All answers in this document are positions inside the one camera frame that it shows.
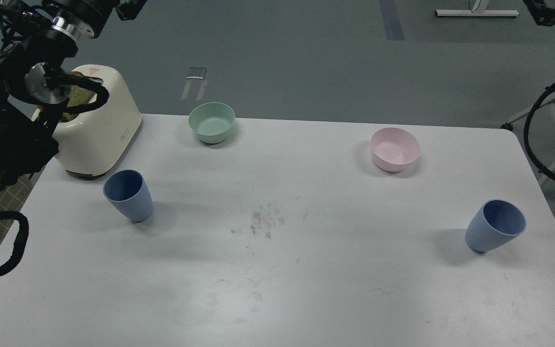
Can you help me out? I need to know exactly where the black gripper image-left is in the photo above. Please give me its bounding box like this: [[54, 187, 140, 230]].
[[41, 0, 147, 39]]

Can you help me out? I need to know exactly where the blue cup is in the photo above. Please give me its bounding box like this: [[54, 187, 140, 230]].
[[103, 170, 154, 223], [464, 199, 527, 253]]

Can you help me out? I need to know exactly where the black robot arm image-left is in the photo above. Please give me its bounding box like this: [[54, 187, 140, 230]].
[[0, 0, 145, 275]]

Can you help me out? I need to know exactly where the toast slice front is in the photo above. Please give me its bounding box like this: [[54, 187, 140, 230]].
[[60, 71, 102, 123]]

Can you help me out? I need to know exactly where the cream toaster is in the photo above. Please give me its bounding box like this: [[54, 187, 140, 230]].
[[53, 64, 142, 180]]

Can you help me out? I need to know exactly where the green bowl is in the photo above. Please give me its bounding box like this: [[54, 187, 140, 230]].
[[188, 102, 236, 145]]

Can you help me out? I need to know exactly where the pink bowl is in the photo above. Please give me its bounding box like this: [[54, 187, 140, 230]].
[[370, 127, 421, 172]]

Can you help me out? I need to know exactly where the white stand base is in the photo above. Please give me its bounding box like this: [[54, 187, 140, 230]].
[[435, 0, 520, 18]]

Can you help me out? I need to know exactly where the black cable image-right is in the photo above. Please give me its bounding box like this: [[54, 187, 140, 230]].
[[523, 81, 555, 186]]

